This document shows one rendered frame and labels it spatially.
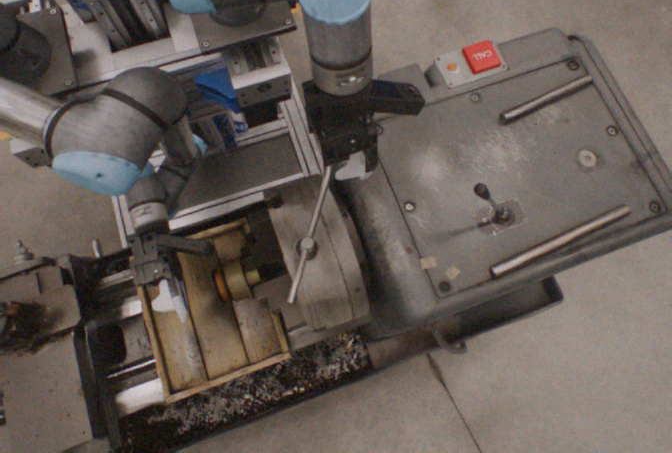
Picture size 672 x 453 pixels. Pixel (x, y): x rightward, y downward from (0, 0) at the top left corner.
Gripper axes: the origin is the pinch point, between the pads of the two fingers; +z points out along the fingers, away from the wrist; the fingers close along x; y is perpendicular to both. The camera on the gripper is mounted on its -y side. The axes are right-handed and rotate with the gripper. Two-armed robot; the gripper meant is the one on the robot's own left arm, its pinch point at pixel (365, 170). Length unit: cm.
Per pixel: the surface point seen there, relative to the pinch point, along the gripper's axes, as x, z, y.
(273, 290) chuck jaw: -0.1, 28.4, 21.1
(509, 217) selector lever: 9.1, 14.9, -23.5
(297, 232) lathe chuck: -2.1, 14.0, 13.1
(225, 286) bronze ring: -3.6, 26.5, 29.9
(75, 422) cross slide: 5, 45, 70
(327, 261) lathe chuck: 4.0, 16.9, 9.7
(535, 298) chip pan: 3, 89, -53
